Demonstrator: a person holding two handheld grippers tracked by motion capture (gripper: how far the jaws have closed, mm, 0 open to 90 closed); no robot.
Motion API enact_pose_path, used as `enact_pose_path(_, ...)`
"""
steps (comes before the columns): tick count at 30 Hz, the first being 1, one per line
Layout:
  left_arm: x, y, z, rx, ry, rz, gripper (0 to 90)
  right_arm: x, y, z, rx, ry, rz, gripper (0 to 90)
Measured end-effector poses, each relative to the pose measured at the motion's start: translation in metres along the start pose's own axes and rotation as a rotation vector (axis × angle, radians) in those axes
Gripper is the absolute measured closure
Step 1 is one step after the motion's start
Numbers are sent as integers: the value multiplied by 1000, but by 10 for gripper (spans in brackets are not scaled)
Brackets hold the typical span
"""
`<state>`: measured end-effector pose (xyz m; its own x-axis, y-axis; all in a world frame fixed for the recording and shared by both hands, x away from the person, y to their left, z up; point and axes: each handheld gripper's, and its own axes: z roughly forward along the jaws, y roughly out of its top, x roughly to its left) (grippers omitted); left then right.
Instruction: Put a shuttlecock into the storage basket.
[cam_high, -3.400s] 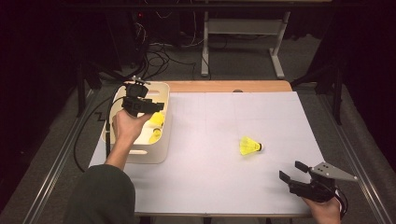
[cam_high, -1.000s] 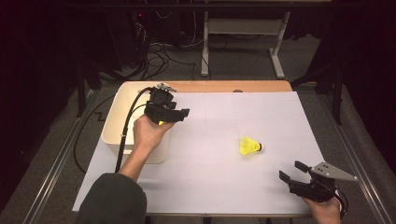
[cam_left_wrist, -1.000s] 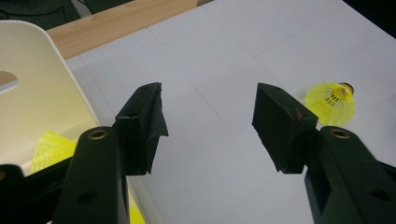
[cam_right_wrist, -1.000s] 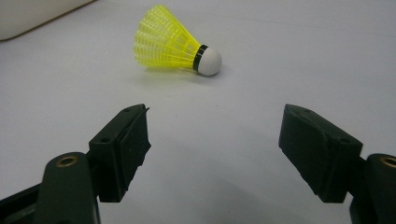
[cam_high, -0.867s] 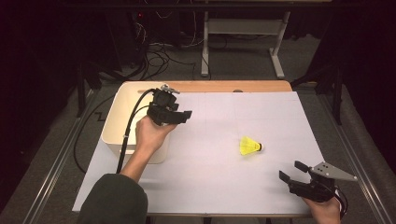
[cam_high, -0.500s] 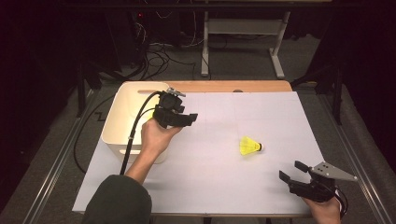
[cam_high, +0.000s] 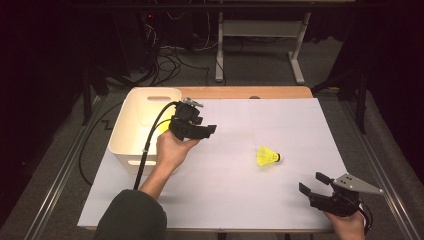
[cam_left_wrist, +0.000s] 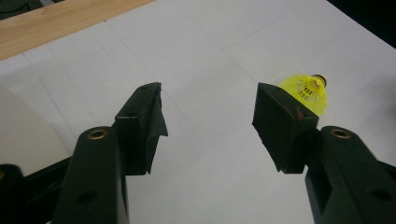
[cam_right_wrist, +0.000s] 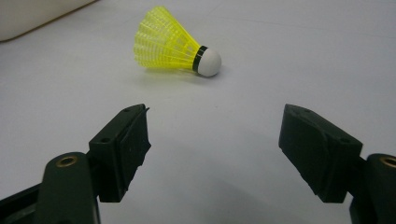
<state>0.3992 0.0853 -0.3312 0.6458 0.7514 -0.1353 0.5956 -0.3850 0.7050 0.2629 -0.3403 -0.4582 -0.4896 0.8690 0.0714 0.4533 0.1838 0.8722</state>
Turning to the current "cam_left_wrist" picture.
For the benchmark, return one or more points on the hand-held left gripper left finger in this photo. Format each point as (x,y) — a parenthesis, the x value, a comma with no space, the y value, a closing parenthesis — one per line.
(137,130)

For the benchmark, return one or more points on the yellow plastic shuttlecock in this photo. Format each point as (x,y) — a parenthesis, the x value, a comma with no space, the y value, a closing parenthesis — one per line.
(311,93)

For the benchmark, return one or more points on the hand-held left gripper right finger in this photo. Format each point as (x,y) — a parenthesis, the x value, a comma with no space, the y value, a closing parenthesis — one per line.
(280,130)

